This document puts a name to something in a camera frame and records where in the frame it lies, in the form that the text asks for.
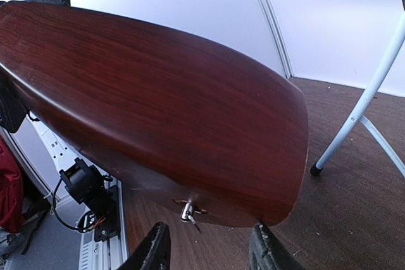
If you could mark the brown wooden metronome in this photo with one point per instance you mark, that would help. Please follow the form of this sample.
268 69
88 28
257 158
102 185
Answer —
178 117

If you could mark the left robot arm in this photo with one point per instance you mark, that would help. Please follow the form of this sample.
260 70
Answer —
41 153

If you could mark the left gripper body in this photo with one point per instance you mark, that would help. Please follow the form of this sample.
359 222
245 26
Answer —
13 111

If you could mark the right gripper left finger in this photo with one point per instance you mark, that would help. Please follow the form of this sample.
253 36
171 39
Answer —
153 252

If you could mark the white perforated music stand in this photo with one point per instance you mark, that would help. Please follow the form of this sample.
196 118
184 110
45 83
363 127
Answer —
357 115

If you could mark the aluminium front rail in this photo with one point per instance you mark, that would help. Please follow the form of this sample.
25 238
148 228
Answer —
106 246

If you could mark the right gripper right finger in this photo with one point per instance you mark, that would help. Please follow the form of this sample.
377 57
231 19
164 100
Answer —
267 252

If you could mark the red bag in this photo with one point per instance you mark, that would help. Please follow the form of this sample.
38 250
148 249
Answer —
11 192

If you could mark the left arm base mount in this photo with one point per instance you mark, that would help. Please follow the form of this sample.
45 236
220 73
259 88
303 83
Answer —
101 216

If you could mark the left aluminium corner post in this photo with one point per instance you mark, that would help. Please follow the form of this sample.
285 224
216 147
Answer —
272 23

